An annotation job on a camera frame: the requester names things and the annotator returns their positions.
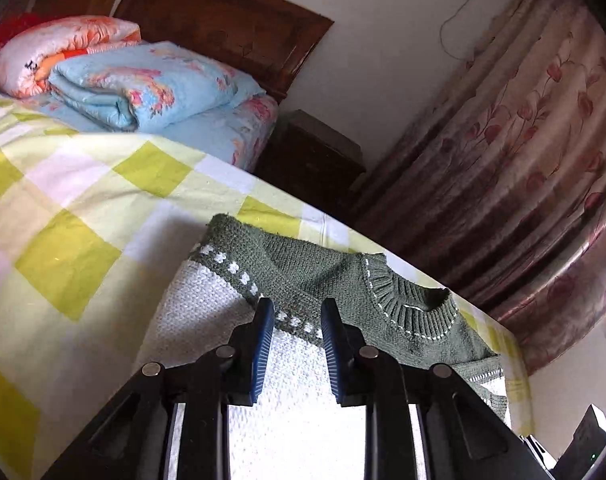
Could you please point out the dark wooden nightstand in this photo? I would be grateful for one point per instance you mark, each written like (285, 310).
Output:
(308, 155)

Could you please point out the yellow checked bed sheet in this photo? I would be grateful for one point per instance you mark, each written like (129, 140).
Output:
(83, 200)

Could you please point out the orange floral pillow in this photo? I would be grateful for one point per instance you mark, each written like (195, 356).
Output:
(43, 45)

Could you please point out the red cloth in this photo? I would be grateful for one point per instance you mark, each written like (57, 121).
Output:
(8, 30)

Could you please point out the pink floral curtain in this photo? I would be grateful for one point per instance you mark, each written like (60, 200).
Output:
(508, 160)

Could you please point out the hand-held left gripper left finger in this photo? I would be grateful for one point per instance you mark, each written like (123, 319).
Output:
(263, 350)

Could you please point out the large wooden headboard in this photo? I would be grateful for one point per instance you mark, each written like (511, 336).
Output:
(223, 15)

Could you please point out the blue floral folded quilt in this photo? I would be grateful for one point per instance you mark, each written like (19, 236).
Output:
(133, 85)

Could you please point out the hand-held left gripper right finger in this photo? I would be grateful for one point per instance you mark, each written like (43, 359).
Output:
(333, 355)

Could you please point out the green and white knit sweater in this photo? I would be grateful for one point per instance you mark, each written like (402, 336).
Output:
(308, 265)

